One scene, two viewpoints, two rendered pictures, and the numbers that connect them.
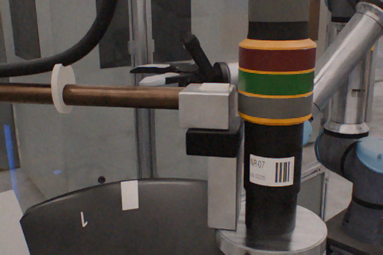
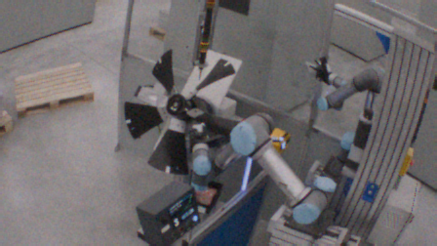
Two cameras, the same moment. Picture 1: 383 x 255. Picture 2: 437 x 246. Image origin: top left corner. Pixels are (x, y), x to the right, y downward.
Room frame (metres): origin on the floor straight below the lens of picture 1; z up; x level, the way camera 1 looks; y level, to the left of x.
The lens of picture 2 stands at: (-0.28, -2.03, 2.33)
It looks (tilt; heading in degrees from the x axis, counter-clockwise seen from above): 30 degrees down; 71
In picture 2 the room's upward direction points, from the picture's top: 8 degrees clockwise
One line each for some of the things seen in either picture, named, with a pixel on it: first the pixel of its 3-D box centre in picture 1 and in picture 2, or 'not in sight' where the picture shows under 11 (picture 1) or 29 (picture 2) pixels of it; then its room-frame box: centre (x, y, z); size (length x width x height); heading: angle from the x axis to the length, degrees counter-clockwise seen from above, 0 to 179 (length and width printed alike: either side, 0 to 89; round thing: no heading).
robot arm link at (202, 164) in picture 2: not in sight; (201, 162); (0.20, -0.46, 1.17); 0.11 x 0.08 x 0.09; 79
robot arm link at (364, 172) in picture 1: (377, 168); (349, 145); (1.04, -0.46, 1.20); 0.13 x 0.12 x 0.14; 18
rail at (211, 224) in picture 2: not in sight; (233, 205); (0.43, -0.38, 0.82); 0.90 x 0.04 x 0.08; 42
